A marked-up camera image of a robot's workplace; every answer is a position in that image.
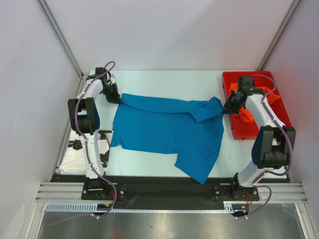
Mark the red plastic bin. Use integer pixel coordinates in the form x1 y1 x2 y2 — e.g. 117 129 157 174
221 71 294 141

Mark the orange t shirt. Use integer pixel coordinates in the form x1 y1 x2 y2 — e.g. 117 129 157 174
229 83 281 123

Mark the white slotted cable duct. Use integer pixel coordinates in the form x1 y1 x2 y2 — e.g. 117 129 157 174
46 202 234 214

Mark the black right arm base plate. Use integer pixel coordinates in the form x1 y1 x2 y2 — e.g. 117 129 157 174
213 183 260 202

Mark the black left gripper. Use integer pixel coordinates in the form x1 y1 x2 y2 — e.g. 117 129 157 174
100 83 123 105

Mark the blue t shirt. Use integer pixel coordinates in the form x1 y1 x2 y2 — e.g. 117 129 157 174
111 94 224 184

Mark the aluminium corner frame post right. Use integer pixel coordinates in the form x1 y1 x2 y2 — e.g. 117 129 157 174
256 0 303 71

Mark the aluminium front frame rail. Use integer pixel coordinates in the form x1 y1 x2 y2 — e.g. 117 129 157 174
36 182 308 204

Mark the aluminium corner frame post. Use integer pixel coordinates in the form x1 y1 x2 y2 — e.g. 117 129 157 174
36 0 83 77
256 0 303 71

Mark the aluminium corner frame post left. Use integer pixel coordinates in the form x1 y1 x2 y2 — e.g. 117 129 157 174
36 0 83 77

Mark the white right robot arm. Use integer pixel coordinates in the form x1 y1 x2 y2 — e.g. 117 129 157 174
223 75 296 200

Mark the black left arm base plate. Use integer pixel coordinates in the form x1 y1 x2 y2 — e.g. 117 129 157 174
81 177 127 201

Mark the white cloth pile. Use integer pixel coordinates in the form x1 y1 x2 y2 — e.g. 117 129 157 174
59 130 112 174

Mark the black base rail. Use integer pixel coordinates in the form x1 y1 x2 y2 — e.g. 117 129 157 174
49 175 292 211

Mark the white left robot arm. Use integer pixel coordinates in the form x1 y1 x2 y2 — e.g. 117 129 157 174
67 66 123 180

